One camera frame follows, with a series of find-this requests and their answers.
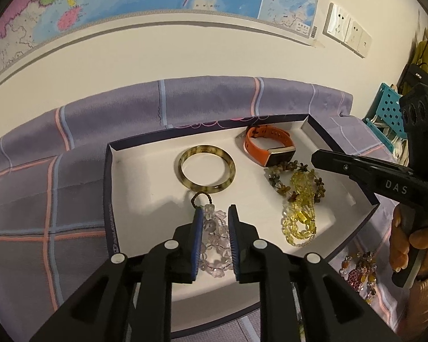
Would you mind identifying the teal plastic stool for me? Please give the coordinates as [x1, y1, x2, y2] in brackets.
[364, 83, 409, 154]

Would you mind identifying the person's right forearm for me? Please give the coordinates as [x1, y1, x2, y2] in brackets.
[392, 267, 428, 342]

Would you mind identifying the black bag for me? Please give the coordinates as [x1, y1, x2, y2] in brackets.
[401, 62, 428, 86]

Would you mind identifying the dark blue cardboard box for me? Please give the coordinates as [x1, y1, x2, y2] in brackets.
[103, 114, 380, 339]

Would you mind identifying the dark red bead bracelet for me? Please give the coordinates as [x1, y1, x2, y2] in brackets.
[346, 267, 370, 287]

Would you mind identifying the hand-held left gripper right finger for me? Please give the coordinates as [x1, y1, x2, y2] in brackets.
[228, 205, 393, 342]

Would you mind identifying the orange smartwatch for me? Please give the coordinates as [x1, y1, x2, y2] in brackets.
[243, 125, 296, 167]

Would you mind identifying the brown flower bead bracelet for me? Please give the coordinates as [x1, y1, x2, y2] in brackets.
[264, 160, 325, 203]

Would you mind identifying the white wall switch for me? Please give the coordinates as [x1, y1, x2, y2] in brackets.
[358, 30, 372, 58]

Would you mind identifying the yellow bead necklace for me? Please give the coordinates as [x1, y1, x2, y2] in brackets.
[280, 169, 318, 247]

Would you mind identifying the amber brown bangle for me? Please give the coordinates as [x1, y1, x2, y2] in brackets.
[179, 145, 236, 194]

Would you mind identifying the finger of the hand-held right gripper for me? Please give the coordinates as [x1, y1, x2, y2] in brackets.
[311, 149, 414, 186]

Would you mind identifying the clear crystal bead bracelet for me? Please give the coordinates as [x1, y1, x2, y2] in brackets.
[198, 203, 236, 278]

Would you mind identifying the colourful wall map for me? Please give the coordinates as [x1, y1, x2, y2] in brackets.
[0, 0, 325, 93]

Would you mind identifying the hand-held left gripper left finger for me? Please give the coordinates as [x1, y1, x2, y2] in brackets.
[29, 207, 205, 342]

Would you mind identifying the multicoloured bead necklace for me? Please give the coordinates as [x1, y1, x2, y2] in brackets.
[339, 251, 379, 305]

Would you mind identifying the white wall socket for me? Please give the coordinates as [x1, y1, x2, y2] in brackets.
[323, 3, 352, 43]
[344, 19, 365, 52]

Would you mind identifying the green pendant hair tie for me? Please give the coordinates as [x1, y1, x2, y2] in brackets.
[191, 191, 213, 209]

